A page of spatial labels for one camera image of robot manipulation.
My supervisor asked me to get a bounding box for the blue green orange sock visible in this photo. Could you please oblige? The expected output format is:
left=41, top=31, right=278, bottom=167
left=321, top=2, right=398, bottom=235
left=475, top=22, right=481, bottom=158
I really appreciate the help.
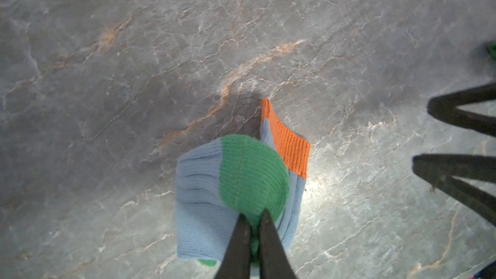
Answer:
left=176, top=99, right=311, bottom=266

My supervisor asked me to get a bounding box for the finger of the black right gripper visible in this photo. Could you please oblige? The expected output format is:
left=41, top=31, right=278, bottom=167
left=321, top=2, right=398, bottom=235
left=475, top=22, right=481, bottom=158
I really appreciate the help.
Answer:
left=426, top=83, right=495, bottom=137
left=412, top=154, right=495, bottom=226

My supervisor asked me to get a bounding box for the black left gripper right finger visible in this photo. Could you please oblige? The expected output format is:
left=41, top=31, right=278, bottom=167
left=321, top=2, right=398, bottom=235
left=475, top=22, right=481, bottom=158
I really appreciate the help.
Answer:
left=258, top=209, right=297, bottom=279

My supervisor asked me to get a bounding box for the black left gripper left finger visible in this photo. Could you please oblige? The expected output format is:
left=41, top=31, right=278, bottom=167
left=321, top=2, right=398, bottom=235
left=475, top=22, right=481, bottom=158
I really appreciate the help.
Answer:
left=214, top=214, right=252, bottom=279

